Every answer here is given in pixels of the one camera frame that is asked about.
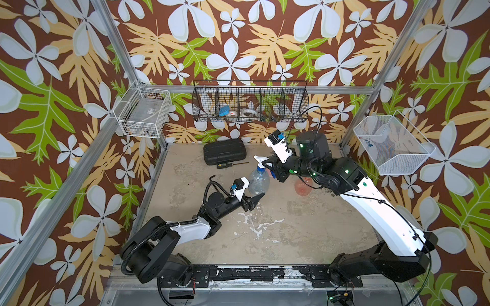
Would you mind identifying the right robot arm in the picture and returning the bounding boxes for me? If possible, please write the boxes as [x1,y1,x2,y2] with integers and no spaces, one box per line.
[262,130,439,285]

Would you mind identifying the black wire wall basket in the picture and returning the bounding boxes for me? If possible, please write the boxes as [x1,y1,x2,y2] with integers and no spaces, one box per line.
[192,80,310,123]

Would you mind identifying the white tape roll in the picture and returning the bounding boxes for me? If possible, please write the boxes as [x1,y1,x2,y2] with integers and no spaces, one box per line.
[241,108,259,118]

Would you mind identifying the black plastic tool case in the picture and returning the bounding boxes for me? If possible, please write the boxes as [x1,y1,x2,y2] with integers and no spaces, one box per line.
[203,139,247,166]

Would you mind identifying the black yellow screwdriver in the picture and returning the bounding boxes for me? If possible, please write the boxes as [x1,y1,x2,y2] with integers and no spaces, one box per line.
[217,162,248,169]

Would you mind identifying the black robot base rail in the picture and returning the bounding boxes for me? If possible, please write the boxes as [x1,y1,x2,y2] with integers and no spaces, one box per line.
[160,263,364,288]

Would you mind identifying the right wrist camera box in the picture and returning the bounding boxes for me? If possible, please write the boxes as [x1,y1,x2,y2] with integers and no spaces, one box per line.
[264,130,293,164]

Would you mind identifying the clear blue spray bottle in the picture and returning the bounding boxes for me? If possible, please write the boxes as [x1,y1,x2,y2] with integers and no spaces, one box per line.
[248,167,270,196]

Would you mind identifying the blue tape roll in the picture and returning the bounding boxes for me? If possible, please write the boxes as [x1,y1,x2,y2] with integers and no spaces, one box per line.
[218,105,230,117]

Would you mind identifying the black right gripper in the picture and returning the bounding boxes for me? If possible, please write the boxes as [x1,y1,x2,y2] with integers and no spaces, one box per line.
[262,150,322,184]

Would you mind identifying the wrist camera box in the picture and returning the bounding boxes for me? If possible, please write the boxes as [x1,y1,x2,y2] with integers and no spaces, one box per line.
[230,177,249,201]
[264,130,293,164]

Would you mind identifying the blue white spray nozzle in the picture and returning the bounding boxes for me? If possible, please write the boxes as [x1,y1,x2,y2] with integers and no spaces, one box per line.
[254,156,277,172]

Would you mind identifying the clear red spray bottle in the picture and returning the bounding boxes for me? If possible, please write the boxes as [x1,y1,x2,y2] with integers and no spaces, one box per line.
[294,177,313,196]

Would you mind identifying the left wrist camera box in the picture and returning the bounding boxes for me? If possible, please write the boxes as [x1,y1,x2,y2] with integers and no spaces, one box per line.
[230,177,249,201]

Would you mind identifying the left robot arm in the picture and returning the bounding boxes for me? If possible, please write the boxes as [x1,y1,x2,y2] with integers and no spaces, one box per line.
[120,177,265,286]

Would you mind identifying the white wire wall basket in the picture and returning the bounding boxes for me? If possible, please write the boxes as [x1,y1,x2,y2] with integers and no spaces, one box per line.
[114,81,173,139]

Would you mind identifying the white mesh wall basket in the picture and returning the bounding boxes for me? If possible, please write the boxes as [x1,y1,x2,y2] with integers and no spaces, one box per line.
[353,111,436,176]

